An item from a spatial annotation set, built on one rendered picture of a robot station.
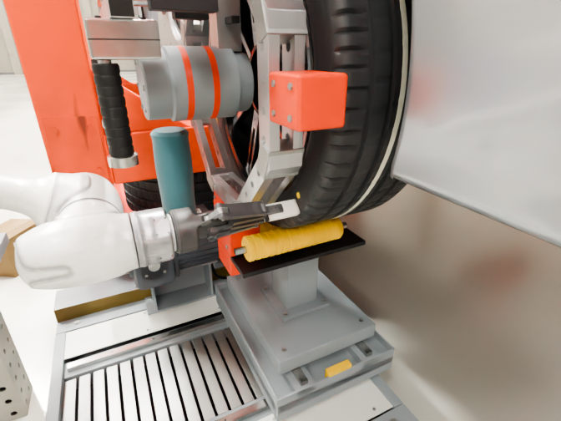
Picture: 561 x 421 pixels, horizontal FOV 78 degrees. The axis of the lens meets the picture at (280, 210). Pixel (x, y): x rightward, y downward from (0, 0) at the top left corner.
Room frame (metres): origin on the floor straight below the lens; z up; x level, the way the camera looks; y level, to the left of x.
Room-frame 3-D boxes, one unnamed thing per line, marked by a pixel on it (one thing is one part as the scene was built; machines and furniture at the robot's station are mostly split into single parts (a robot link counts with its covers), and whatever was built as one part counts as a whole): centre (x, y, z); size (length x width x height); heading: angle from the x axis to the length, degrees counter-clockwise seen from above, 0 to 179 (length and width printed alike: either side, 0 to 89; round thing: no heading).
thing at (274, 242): (0.72, -0.03, 0.51); 0.29 x 0.06 x 0.06; 116
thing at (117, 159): (0.53, 0.25, 0.83); 0.04 x 0.04 x 0.16
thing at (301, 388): (0.86, -0.04, 0.13); 0.50 x 0.36 x 0.10; 26
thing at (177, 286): (1.04, 0.30, 0.26); 0.42 x 0.18 x 0.35; 116
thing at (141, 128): (1.24, 0.34, 0.69); 0.52 x 0.17 x 0.35; 116
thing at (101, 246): (0.47, 0.31, 0.64); 0.16 x 0.13 x 0.11; 116
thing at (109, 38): (0.54, 0.22, 0.93); 0.09 x 0.05 x 0.05; 116
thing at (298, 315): (0.86, -0.04, 0.32); 0.40 x 0.30 x 0.28; 26
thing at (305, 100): (0.51, -0.03, 0.85); 0.09 x 0.08 x 0.07; 26
